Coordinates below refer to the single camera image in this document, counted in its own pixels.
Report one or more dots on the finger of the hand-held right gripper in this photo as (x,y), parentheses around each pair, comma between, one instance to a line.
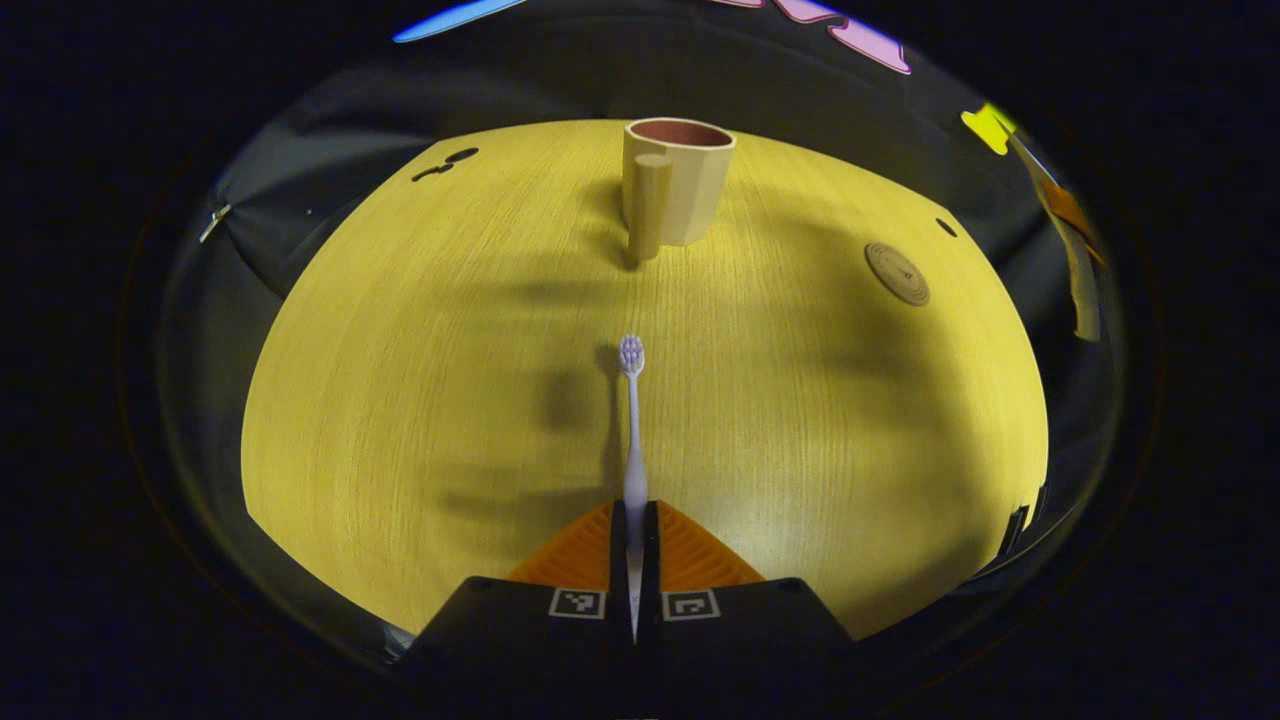
(1085,290)

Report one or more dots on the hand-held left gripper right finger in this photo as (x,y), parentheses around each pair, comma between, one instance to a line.
(750,630)

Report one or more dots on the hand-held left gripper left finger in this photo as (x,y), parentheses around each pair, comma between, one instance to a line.
(520,630)

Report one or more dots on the round brown coaster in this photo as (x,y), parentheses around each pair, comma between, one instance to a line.
(897,273)

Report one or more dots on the white toothbrush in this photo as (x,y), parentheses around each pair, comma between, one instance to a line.
(633,470)

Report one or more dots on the beige cup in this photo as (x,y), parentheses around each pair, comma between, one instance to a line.
(690,190)

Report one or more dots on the white cloth clip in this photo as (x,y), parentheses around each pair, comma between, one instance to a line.
(213,222)

